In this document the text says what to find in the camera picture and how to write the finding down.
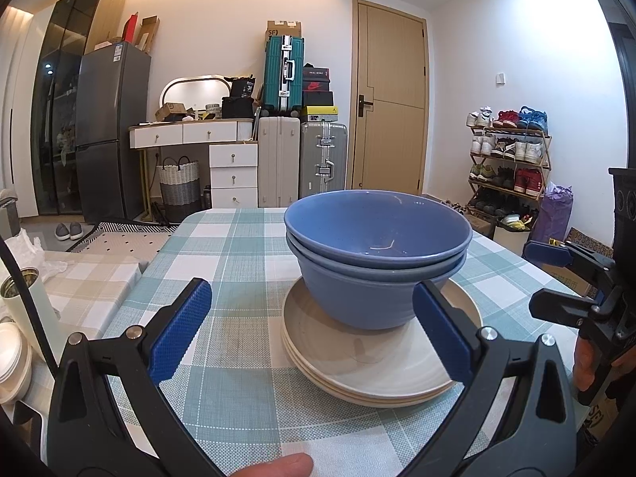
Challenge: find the cat print cardboard box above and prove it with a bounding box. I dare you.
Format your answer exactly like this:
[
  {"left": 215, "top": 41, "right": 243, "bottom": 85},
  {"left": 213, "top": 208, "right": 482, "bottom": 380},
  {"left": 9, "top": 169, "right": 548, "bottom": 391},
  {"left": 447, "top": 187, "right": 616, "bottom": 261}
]
[{"left": 539, "top": 227, "right": 614, "bottom": 299}]

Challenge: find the white trash bin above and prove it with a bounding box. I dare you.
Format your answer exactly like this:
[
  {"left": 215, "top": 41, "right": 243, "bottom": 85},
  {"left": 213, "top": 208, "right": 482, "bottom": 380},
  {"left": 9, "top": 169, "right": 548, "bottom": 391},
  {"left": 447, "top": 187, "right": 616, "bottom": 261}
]
[{"left": 493, "top": 213, "right": 533, "bottom": 258}]

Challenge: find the arched mirror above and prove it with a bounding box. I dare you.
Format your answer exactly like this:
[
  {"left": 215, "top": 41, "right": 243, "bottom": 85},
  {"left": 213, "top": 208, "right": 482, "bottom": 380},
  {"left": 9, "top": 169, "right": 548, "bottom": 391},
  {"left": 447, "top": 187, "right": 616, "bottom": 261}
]
[{"left": 160, "top": 74, "right": 229, "bottom": 120}]

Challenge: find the white dressing table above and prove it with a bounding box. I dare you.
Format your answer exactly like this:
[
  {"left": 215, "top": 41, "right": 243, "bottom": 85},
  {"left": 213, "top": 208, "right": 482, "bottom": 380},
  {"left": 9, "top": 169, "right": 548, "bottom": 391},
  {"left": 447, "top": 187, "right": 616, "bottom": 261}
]
[{"left": 129, "top": 119, "right": 259, "bottom": 209}]

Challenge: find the open cardboard box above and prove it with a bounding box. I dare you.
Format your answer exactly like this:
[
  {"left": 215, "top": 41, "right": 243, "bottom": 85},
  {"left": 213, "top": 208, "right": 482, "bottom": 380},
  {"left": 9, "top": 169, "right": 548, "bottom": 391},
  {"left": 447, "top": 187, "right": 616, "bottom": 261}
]
[{"left": 155, "top": 103, "right": 187, "bottom": 122}]

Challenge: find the woven laundry basket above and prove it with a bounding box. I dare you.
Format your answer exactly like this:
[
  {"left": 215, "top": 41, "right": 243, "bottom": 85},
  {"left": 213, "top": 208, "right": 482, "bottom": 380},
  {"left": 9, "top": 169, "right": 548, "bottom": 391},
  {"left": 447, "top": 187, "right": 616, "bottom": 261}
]
[{"left": 158, "top": 156, "right": 200, "bottom": 223}]

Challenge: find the purple bag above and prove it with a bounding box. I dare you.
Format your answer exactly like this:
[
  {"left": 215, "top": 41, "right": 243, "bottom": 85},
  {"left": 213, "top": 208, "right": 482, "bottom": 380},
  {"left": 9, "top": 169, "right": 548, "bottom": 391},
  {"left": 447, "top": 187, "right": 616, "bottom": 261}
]
[{"left": 531, "top": 185, "right": 574, "bottom": 246}]

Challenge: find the black glass cabinet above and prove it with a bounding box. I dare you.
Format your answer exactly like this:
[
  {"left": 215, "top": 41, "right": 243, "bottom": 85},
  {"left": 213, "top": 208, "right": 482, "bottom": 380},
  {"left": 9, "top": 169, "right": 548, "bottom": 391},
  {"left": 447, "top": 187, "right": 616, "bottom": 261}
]
[{"left": 31, "top": 0, "right": 127, "bottom": 217}]

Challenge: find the beige checked cloth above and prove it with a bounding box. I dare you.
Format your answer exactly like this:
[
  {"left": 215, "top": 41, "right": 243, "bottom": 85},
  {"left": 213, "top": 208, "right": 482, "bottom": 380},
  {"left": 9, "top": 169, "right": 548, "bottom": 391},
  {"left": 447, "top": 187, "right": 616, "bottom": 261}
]
[{"left": 20, "top": 252, "right": 146, "bottom": 353}]

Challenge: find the stack of white plates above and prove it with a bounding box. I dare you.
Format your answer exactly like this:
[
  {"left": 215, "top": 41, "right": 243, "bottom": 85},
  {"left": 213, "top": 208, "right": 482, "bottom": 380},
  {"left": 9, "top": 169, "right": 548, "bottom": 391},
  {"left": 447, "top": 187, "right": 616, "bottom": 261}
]
[{"left": 0, "top": 322, "right": 33, "bottom": 404}]

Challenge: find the small brown cardboard box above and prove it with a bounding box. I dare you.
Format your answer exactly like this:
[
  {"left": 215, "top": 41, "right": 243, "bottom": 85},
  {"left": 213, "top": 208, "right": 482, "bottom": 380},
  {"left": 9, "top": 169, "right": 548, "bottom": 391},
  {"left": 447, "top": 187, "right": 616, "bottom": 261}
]
[{"left": 467, "top": 213, "right": 498, "bottom": 239}]

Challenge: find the white bubble wrap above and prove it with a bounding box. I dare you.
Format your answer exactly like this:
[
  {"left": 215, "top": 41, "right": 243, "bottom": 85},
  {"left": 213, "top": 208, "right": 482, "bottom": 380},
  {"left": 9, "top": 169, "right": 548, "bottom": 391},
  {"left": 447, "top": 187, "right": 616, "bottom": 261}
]
[{"left": 0, "top": 229, "right": 68, "bottom": 284}]

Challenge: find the wooden door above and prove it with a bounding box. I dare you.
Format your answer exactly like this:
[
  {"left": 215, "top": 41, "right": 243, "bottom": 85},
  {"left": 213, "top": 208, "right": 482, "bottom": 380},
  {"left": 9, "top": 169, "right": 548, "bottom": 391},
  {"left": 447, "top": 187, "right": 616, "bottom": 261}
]
[{"left": 352, "top": 0, "right": 429, "bottom": 197}]

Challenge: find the yellow black shoe box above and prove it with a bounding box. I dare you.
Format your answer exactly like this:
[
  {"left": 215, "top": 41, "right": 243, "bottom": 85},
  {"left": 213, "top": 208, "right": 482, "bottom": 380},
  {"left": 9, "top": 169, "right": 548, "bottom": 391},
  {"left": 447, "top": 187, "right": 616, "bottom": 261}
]
[{"left": 300, "top": 105, "right": 340, "bottom": 123}]

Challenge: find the flat cardboard box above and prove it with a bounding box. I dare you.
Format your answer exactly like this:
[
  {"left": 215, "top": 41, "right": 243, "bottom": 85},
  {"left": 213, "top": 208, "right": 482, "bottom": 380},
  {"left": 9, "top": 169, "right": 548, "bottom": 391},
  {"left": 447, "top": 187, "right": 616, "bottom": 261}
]
[{"left": 140, "top": 16, "right": 161, "bottom": 54}]

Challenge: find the shoe rack with shoes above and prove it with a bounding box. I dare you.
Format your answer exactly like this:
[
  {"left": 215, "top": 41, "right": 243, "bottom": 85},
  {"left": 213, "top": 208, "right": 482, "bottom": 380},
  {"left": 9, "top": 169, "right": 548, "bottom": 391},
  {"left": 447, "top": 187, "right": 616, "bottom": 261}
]
[{"left": 466, "top": 105, "right": 550, "bottom": 212}]

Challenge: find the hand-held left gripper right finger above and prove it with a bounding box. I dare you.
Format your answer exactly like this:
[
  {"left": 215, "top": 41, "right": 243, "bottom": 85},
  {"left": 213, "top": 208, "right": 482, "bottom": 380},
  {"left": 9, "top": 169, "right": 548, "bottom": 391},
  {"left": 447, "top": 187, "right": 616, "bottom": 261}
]
[{"left": 411, "top": 281, "right": 580, "bottom": 477}]

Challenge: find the black paper bag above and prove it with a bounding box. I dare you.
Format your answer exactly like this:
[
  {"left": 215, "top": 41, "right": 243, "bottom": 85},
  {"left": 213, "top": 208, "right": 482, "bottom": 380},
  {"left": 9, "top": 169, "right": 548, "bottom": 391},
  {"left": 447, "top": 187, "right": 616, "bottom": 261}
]
[{"left": 229, "top": 77, "right": 256, "bottom": 100}]

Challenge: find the person's left hand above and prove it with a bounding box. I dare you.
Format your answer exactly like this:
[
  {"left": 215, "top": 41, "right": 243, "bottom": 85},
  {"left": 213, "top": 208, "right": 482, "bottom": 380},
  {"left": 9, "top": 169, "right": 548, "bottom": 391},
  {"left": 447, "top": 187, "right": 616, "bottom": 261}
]
[{"left": 231, "top": 452, "right": 315, "bottom": 477}]

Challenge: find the pale green insulated cup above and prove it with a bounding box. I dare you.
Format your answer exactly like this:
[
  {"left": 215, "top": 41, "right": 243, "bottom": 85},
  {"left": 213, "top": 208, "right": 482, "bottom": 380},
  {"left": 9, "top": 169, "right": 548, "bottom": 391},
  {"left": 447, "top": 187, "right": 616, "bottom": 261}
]
[{"left": 0, "top": 267, "right": 63, "bottom": 359}]

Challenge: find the teal checked tablecloth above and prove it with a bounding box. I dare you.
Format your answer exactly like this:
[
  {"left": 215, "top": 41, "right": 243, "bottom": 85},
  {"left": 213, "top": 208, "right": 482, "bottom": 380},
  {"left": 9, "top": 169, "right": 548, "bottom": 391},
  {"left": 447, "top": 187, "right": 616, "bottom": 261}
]
[{"left": 99, "top": 206, "right": 604, "bottom": 477}]

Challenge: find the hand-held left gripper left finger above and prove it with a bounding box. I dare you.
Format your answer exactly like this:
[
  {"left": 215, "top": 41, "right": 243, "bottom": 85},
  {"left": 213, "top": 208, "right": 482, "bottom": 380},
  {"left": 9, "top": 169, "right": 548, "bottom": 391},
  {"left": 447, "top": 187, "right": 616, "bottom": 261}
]
[{"left": 46, "top": 278, "right": 224, "bottom": 477}]

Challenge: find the person's right hand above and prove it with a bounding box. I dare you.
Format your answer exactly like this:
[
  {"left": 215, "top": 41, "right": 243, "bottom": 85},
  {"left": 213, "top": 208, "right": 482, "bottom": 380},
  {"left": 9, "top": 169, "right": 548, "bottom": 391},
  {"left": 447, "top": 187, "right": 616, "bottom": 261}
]
[{"left": 571, "top": 338, "right": 599, "bottom": 394}]

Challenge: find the taped cardboard box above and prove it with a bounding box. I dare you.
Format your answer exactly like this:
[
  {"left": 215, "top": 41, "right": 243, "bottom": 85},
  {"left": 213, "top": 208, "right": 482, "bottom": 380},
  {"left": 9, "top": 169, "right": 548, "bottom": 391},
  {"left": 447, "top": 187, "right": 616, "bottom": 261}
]
[{"left": 266, "top": 20, "right": 304, "bottom": 41}]

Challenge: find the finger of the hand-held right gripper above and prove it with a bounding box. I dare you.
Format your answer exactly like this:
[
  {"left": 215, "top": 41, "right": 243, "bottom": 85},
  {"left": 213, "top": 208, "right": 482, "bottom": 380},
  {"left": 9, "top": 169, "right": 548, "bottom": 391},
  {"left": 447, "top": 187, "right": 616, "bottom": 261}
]
[
  {"left": 529, "top": 285, "right": 622, "bottom": 341},
  {"left": 522, "top": 238, "right": 619, "bottom": 279}
]

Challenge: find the dotted rug striped border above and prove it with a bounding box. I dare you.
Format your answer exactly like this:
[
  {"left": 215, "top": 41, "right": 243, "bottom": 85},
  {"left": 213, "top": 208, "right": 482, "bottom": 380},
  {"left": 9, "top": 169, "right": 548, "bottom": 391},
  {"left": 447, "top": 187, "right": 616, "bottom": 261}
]
[{"left": 64, "top": 221, "right": 180, "bottom": 269}]

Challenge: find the grey bin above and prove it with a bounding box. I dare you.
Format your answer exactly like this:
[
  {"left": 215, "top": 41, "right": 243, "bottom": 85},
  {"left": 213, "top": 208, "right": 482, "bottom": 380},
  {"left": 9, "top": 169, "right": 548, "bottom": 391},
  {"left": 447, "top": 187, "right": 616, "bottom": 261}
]
[{"left": 0, "top": 190, "right": 21, "bottom": 239}]

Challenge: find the silver suitcase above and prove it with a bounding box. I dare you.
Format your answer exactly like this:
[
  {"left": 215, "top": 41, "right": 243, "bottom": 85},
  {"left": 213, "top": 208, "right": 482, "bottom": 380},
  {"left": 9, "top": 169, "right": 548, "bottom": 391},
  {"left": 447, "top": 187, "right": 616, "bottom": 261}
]
[{"left": 299, "top": 120, "right": 347, "bottom": 200}]

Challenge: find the black shoe box red lid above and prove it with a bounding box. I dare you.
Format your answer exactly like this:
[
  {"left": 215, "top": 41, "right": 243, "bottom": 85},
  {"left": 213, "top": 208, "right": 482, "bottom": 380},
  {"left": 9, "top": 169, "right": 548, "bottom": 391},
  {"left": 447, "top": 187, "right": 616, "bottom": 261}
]
[{"left": 301, "top": 81, "right": 334, "bottom": 107}]

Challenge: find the black cable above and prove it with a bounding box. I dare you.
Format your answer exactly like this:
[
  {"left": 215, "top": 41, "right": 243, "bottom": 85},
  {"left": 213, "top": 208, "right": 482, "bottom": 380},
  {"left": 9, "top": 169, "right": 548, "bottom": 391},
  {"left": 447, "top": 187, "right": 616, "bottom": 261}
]
[{"left": 0, "top": 238, "right": 60, "bottom": 378}]

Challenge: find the teal suitcase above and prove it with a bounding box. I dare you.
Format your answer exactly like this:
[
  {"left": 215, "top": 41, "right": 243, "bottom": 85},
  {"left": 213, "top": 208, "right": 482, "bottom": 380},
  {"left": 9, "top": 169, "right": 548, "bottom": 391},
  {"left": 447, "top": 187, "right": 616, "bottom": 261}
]
[{"left": 262, "top": 35, "right": 305, "bottom": 114}]

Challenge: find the dark grey refrigerator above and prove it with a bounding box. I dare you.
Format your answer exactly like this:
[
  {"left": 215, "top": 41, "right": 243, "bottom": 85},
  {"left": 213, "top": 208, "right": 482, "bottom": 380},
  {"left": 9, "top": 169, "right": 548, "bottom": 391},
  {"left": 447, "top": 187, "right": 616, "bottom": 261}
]
[{"left": 74, "top": 42, "right": 152, "bottom": 224}]

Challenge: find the beige suitcase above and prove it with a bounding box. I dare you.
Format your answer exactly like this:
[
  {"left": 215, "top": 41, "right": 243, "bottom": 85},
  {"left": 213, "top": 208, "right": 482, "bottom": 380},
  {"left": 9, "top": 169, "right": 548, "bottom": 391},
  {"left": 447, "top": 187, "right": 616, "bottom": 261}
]
[{"left": 257, "top": 116, "right": 301, "bottom": 208}]

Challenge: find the white wardrobe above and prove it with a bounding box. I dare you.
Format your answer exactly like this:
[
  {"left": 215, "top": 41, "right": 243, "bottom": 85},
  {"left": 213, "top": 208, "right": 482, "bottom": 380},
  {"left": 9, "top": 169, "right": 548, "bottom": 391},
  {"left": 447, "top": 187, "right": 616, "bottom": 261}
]
[{"left": 0, "top": 7, "right": 55, "bottom": 219}]

